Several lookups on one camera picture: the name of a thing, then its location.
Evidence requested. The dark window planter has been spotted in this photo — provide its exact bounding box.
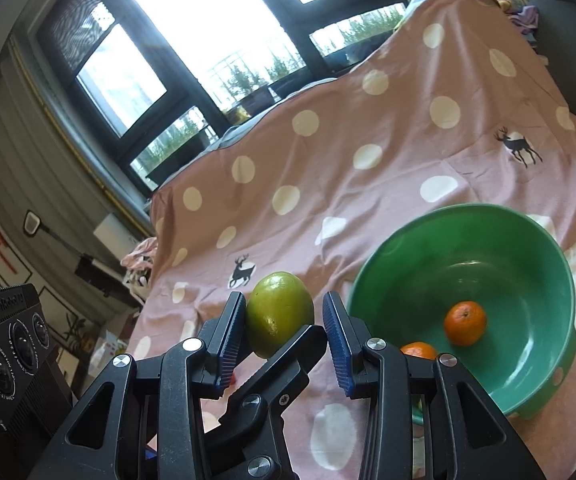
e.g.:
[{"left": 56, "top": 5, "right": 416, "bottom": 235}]
[{"left": 228, "top": 72, "right": 339, "bottom": 116}]

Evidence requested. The potted plant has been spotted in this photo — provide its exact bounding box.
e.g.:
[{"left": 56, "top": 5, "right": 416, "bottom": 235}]
[{"left": 63, "top": 310, "right": 94, "bottom": 356}]

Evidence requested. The pile of colourful clothes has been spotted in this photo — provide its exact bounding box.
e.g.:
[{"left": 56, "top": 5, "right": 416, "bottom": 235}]
[{"left": 488, "top": 0, "right": 541, "bottom": 41}]

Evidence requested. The white wall box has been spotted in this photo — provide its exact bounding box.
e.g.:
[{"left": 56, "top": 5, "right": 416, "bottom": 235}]
[{"left": 93, "top": 212, "right": 139, "bottom": 253}]

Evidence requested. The pink polka-dot blanket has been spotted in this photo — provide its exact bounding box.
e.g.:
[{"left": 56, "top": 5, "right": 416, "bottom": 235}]
[{"left": 133, "top": 0, "right": 576, "bottom": 480}]

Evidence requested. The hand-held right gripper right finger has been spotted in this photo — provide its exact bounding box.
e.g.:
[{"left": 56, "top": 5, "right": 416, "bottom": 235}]
[{"left": 322, "top": 290, "right": 546, "bottom": 480}]

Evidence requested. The green lime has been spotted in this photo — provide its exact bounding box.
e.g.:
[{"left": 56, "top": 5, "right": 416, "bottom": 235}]
[{"left": 245, "top": 271, "right": 315, "bottom": 359}]

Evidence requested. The pile of pink clothes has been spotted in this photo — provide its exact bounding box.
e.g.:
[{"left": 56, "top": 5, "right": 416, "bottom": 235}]
[{"left": 120, "top": 237, "right": 159, "bottom": 291}]

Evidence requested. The black device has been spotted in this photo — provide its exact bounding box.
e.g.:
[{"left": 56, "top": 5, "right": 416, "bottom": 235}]
[{"left": 74, "top": 255, "right": 144, "bottom": 306}]

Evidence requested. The orange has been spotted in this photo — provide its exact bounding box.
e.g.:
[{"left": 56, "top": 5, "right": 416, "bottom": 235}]
[
  {"left": 443, "top": 301, "right": 488, "bottom": 347},
  {"left": 399, "top": 341, "right": 439, "bottom": 361}
]

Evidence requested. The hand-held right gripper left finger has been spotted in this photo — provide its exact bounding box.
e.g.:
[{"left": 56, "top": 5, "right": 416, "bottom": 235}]
[{"left": 28, "top": 290, "right": 248, "bottom": 480}]

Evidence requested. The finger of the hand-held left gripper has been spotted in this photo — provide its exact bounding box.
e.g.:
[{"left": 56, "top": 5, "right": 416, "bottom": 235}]
[{"left": 203, "top": 325, "right": 329, "bottom": 480}]

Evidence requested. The green plastic bowl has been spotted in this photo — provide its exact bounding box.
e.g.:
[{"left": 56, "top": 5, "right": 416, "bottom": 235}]
[{"left": 346, "top": 203, "right": 576, "bottom": 421}]

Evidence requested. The dark framed window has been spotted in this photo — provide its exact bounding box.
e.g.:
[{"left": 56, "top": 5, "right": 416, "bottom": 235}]
[{"left": 28, "top": 0, "right": 419, "bottom": 196}]

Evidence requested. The small mirror on rod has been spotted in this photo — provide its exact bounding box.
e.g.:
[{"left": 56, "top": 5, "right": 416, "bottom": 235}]
[{"left": 23, "top": 210, "right": 94, "bottom": 261}]

